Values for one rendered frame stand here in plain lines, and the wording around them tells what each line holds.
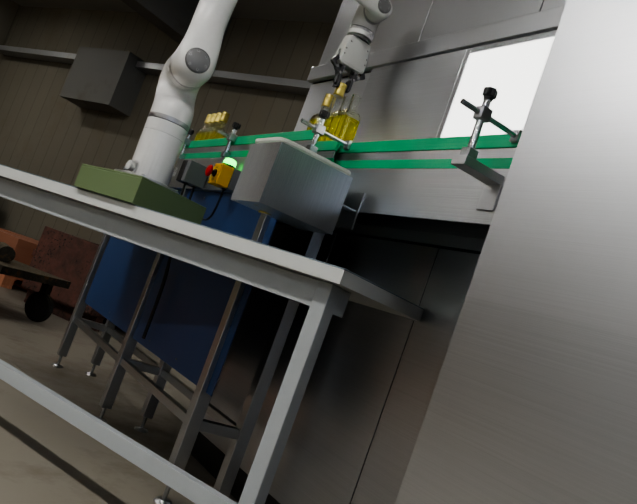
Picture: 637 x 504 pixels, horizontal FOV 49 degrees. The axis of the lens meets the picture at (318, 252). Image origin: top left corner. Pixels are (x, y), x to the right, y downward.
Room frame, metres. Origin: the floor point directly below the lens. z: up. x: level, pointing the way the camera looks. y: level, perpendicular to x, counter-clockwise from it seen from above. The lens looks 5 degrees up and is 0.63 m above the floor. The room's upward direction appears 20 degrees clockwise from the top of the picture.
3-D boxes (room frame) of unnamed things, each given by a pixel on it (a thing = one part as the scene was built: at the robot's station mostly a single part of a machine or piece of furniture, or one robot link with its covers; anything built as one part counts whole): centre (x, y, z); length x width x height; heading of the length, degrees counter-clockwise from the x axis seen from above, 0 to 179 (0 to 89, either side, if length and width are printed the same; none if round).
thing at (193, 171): (2.48, 0.52, 0.96); 0.08 x 0.08 x 0.08; 31
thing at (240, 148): (2.68, 0.56, 1.09); 1.75 x 0.01 x 0.08; 31
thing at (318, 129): (1.91, 0.09, 1.12); 0.17 x 0.03 x 0.12; 121
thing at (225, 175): (2.24, 0.37, 0.96); 0.07 x 0.07 x 0.07; 31
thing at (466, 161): (1.36, -0.23, 1.07); 0.17 x 0.05 x 0.23; 121
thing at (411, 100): (1.92, -0.20, 1.32); 0.90 x 0.03 x 0.34; 31
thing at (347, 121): (2.08, 0.05, 1.16); 0.06 x 0.06 x 0.21; 31
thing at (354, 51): (2.18, 0.11, 1.47); 0.10 x 0.07 x 0.11; 120
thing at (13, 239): (6.38, 2.53, 0.21); 1.14 x 0.81 x 0.41; 55
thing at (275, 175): (1.77, 0.10, 0.92); 0.27 x 0.17 x 0.15; 121
